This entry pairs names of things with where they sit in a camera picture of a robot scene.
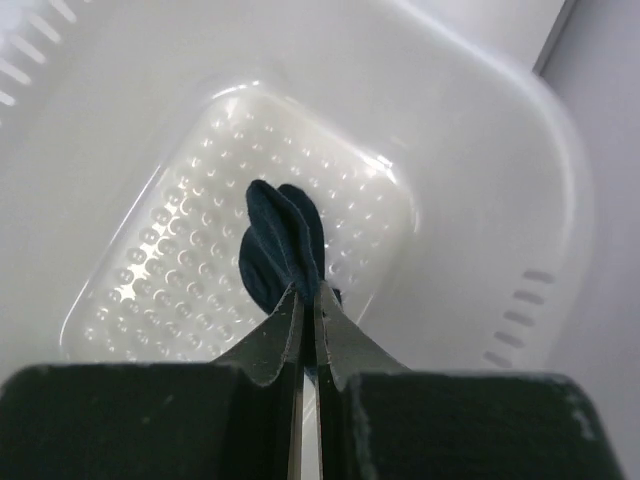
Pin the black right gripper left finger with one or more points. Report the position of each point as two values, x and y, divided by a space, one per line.
237 417

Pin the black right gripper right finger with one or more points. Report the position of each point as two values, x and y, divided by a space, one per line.
378 419

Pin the dark navy sock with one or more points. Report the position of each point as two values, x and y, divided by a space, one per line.
284 245

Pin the white plastic basket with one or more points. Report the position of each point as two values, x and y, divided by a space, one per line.
454 194

